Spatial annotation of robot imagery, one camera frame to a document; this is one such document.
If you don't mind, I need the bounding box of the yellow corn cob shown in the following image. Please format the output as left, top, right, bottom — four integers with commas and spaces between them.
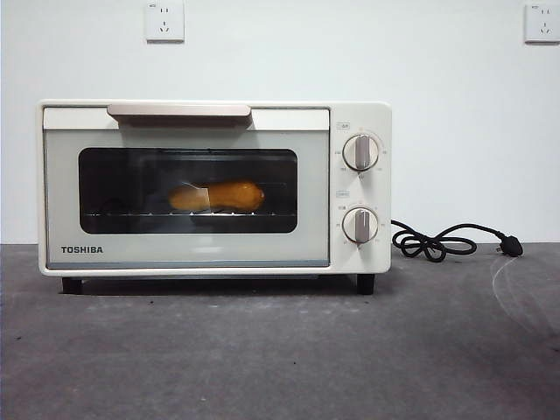
168, 180, 266, 212

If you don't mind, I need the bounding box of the glass oven door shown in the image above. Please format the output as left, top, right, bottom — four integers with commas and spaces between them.
42, 103, 332, 268

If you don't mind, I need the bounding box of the cream Toshiba toaster oven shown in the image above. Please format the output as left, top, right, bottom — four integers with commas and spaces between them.
36, 99, 393, 295

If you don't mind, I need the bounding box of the cream timer knob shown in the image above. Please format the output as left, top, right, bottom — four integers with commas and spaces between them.
342, 207, 380, 245

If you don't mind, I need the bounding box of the cream temperature knob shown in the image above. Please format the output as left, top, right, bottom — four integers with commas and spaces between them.
342, 134, 381, 172

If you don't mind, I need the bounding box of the metal wire oven rack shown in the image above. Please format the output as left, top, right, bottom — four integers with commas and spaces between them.
81, 211, 295, 219

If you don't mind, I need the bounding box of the white wall socket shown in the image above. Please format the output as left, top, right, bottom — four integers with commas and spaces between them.
524, 3, 560, 45
145, 0, 186, 44

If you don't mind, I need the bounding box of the black power cord with plug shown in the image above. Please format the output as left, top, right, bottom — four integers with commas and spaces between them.
390, 218, 525, 263

